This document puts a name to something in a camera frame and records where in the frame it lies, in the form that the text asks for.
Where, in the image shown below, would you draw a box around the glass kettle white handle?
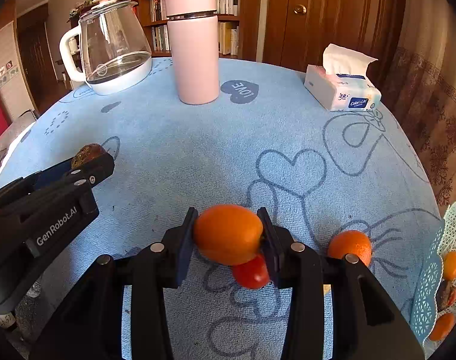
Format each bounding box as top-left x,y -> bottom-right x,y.
59,0 -> 153,96

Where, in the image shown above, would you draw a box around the light blue lattice basket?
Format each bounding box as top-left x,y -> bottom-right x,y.
410,202 -> 456,347

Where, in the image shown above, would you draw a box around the large orange with stem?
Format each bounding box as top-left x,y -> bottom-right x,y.
442,251 -> 456,281

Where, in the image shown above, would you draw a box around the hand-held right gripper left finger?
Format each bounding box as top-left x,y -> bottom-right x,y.
29,207 -> 199,360

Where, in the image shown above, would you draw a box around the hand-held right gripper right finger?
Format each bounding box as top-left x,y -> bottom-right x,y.
256,207 -> 425,360

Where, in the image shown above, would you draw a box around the brown wooden door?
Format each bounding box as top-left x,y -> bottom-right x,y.
261,0 -> 406,83

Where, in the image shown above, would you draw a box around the white tissue pack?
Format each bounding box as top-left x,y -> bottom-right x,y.
303,43 -> 382,112

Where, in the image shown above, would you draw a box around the patterned beige curtain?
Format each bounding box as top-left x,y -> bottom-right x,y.
378,0 -> 456,211

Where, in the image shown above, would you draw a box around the round orange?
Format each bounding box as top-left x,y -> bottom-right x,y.
428,312 -> 456,342
327,230 -> 373,269

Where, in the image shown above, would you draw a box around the pink thermos bottle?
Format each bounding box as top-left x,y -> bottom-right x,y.
163,0 -> 221,105

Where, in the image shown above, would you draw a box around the dark wooden door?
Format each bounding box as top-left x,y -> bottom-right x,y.
17,11 -> 61,111

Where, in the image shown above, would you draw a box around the rows of shelved books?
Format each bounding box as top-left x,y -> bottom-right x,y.
150,0 -> 240,55

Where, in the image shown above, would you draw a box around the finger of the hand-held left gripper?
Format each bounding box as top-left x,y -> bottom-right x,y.
25,152 -> 115,211
0,161 -> 74,205

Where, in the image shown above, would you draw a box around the oval orange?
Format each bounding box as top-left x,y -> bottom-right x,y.
192,204 -> 264,266

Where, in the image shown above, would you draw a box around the blue printed tablecloth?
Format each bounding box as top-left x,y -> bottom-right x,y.
0,57 -> 450,360

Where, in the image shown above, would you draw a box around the dark brown water chestnut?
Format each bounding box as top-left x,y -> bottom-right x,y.
71,143 -> 110,167
438,280 -> 456,310

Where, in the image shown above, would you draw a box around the wooden bookshelf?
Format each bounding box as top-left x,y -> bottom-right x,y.
138,0 -> 262,61

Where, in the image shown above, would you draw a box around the red tomato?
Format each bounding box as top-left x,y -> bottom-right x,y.
231,254 -> 270,290

